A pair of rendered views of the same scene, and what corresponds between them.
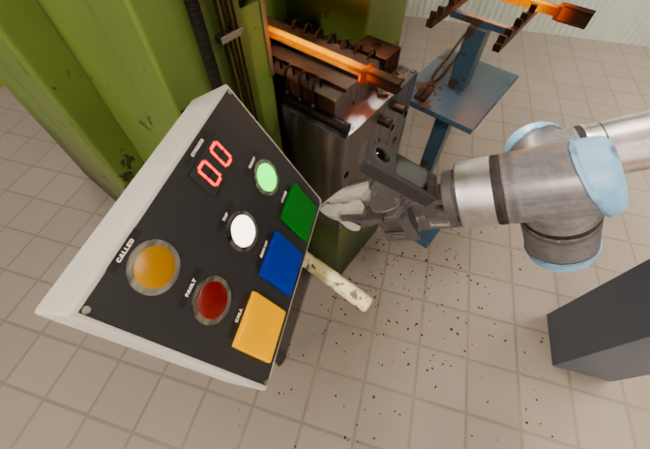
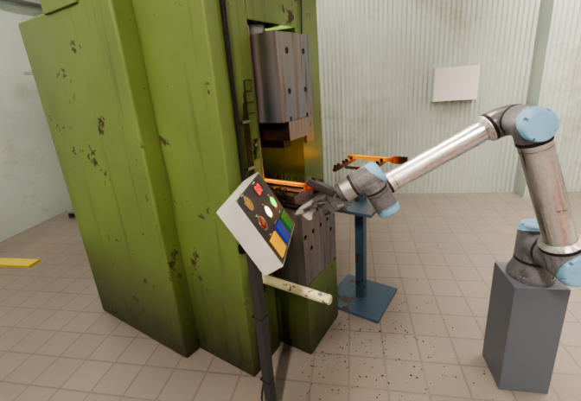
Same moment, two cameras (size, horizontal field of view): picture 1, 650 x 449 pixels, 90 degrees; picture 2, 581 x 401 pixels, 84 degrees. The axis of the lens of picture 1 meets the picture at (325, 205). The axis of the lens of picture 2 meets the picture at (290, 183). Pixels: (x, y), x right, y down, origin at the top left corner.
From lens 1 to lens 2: 0.92 m
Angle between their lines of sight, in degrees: 37
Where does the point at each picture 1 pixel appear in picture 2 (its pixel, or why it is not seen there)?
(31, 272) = (53, 384)
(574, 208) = (370, 178)
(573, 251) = (383, 200)
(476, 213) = (346, 189)
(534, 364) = (483, 390)
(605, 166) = (372, 165)
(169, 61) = (231, 174)
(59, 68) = (162, 197)
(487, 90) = not seen: hidden behind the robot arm
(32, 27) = (159, 179)
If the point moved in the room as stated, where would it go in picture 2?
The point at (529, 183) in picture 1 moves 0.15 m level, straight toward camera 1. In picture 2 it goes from (356, 175) to (335, 187)
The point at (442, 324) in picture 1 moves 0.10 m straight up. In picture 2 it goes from (403, 372) to (404, 358)
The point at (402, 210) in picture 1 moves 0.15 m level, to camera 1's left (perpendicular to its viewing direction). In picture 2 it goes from (324, 198) to (286, 202)
